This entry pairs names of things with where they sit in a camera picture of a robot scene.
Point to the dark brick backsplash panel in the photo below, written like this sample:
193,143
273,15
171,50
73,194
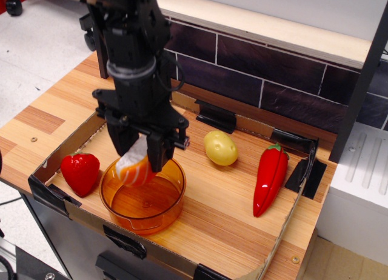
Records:
281,87

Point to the orange transparent plastic pot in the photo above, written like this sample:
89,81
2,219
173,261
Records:
148,208

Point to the toy salmon sushi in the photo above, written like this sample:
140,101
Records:
134,168

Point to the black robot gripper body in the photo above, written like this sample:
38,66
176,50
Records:
142,96

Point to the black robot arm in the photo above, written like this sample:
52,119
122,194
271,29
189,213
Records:
134,34

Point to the black chair caster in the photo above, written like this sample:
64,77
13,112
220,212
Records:
13,7

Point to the white ribbed plastic sink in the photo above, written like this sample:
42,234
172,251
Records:
354,214

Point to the taped cardboard fence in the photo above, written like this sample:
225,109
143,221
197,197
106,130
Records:
216,235

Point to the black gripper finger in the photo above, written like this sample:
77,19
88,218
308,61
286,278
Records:
159,150
123,136

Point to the black caster wheel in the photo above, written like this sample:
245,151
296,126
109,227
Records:
87,26

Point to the red toy chili pepper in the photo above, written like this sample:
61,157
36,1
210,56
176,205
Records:
271,173

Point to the red toy strawberry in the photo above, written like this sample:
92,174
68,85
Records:
80,171

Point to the yellow toy potato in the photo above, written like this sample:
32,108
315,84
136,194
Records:
220,148

